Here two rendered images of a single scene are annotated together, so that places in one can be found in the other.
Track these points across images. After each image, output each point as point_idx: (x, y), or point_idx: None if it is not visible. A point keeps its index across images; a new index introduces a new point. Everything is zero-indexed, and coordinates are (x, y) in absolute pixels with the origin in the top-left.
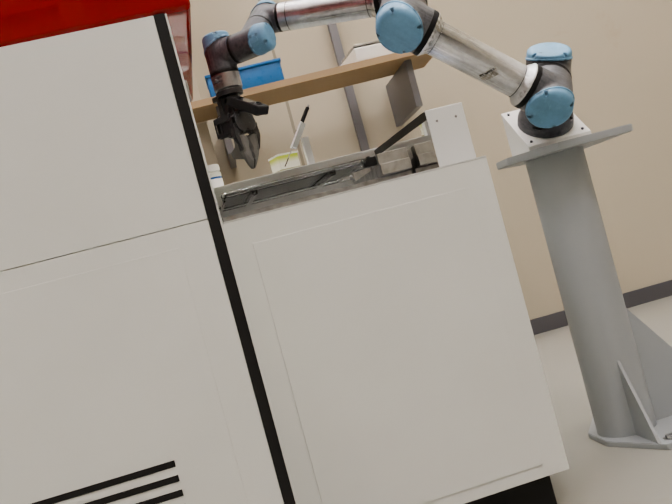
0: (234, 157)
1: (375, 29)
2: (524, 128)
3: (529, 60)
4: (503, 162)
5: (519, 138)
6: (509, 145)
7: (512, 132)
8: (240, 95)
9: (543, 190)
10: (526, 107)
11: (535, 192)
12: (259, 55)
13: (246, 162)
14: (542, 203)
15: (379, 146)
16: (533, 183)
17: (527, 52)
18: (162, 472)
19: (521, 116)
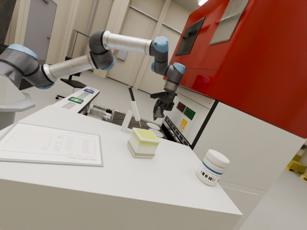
0: (162, 117)
1: (114, 63)
2: (18, 87)
3: (36, 58)
4: (31, 106)
5: (20, 93)
6: (6, 97)
7: (15, 90)
8: (165, 90)
9: (14, 117)
10: (54, 83)
11: (11, 119)
12: (157, 73)
13: (156, 117)
14: (13, 123)
15: (81, 108)
16: (12, 115)
17: (34, 54)
18: None
19: (18, 81)
